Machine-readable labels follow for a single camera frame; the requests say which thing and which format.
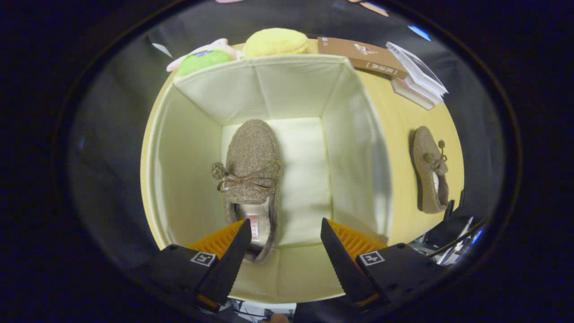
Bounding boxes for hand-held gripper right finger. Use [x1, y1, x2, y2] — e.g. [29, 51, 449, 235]
[320, 218, 447, 310]

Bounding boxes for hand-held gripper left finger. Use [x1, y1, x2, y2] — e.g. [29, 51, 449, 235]
[135, 218, 252, 312]

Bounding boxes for cream fabric storage box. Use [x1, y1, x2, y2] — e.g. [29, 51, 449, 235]
[146, 54, 394, 302]

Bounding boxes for brown fuzzy shoe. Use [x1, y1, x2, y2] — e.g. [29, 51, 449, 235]
[211, 119, 283, 264]
[410, 126, 450, 214]

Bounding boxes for brown cardboard box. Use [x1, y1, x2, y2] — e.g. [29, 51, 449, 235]
[317, 37, 409, 80]

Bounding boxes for black equipment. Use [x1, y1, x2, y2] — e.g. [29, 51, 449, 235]
[424, 191, 483, 252]

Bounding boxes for black backdrop cloth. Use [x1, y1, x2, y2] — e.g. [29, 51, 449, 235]
[67, 0, 505, 270]

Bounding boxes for pale pink book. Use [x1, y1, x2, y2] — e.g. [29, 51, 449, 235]
[391, 79, 435, 111]

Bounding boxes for plain white book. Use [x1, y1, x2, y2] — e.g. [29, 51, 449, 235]
[395, 72, 445, 105]

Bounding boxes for pink and green plush toy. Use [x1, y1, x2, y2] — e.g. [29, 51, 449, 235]
[166, 38, 245, 77]

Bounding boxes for yellow round plush toy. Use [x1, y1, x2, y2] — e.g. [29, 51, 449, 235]
[242, 28, 310, 58]

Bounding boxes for black cable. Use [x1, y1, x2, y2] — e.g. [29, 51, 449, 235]
[425, 219, 487, 259]

